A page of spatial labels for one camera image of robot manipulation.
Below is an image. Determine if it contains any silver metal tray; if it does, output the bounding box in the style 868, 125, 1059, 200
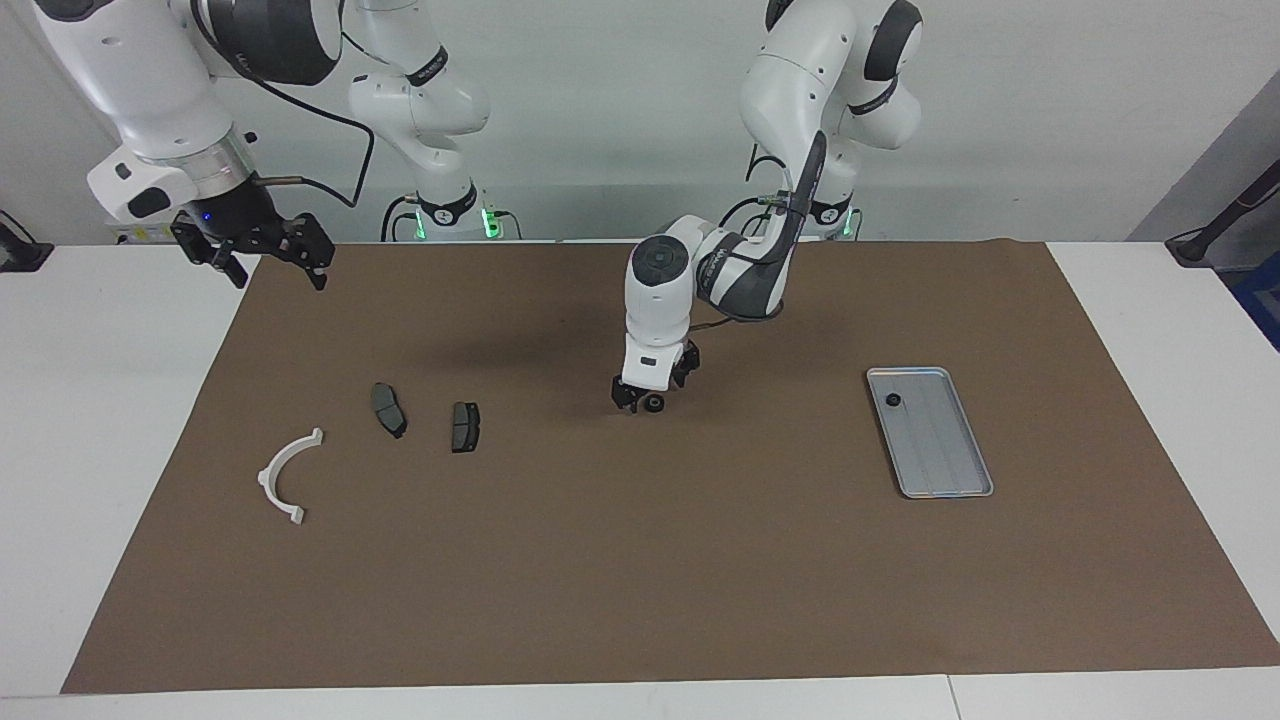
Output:
865, 366, 995, 500

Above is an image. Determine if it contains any white power box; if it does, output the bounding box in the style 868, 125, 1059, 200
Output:
105, 205, 191, 244

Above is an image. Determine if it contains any curved dark grey brake pad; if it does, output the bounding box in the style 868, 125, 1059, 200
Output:
371, 382, 409, 440

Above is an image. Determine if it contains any brown table mat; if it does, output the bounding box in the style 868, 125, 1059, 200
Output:
60, 238, 1280, 695

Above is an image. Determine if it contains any black desk clamp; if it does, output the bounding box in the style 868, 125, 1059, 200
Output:
0, 208, 54, 273

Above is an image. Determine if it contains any blue bin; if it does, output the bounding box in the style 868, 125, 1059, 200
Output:
1228, 250, 1280, 353

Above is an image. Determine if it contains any black right arm gripper cable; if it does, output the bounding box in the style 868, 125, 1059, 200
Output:
240, 30, 376, 209

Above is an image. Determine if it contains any black arm gripper cable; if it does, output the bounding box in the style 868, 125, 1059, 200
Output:
240, 30, 376, 209
690, 140, 801, 326

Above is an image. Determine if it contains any black left base cable bundle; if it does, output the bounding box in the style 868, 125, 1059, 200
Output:
718, 190, 781, 238

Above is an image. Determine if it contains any black left arm gripper cable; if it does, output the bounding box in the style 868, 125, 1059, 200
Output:
690, 140, 801, 326

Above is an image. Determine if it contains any white curved plastic bracket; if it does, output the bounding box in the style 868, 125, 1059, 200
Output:
257, 427, 326, 527

